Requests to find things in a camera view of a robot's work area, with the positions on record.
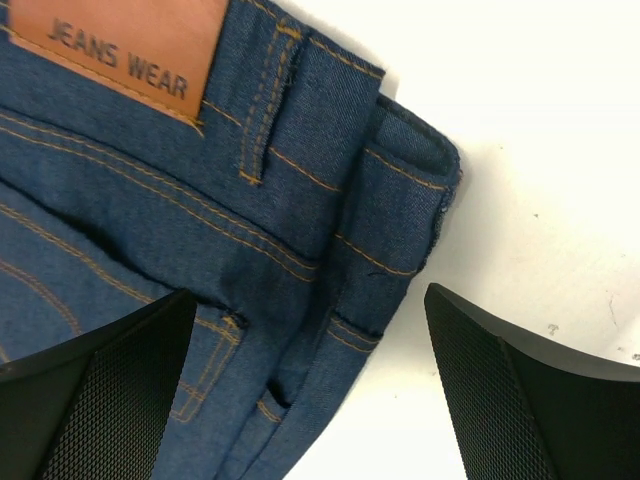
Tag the dark blue denim trousers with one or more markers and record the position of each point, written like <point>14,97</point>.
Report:
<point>261,168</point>

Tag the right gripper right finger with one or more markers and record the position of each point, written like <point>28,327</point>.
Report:
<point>525,407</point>

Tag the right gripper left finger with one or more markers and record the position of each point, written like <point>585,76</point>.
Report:
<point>96,406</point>

